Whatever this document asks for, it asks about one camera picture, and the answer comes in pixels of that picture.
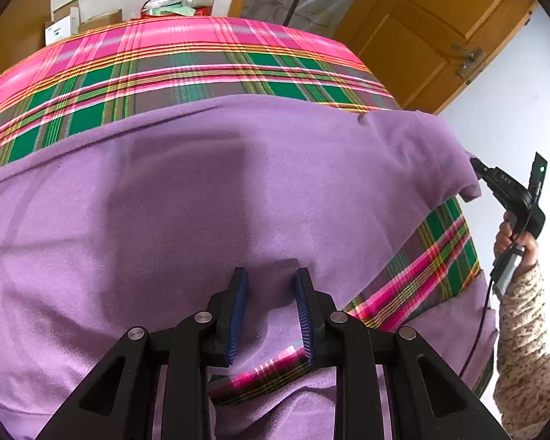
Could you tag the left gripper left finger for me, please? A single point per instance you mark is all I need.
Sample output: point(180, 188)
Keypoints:
point(148, 380)

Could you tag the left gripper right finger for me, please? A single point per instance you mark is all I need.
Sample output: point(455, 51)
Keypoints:
point(387, 385)

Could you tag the person's right hand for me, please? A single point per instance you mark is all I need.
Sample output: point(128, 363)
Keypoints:
point(523, 242)

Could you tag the wooden door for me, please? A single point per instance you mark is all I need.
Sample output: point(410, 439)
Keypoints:
point(425, 52)

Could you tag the red gift box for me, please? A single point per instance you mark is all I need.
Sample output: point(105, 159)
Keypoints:
point(179, 8)

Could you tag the purple garment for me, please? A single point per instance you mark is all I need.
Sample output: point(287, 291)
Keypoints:
point(139, 221)

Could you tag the right forearm speckled sleeve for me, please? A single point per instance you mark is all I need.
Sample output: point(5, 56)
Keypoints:
point(522, 392)

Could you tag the wooden wardrobe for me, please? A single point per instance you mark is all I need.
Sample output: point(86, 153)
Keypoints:
point(22, 30)

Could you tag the pink green plaid bedsheet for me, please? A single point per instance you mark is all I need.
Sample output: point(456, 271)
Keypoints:
point(434, 282)

